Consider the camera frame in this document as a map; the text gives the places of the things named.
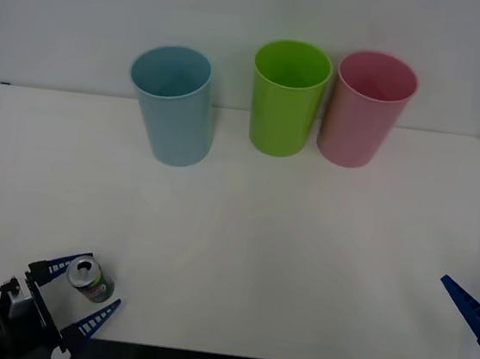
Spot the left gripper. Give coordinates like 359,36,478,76
14,244,127,359

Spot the green drink can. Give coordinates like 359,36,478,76
63,253,119,307

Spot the pink plastic bin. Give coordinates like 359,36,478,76
313,45,423,176

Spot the pale blue plastic bin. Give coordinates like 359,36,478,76
119,39,224,170

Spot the green plastic bin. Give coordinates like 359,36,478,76
242,35,336,163

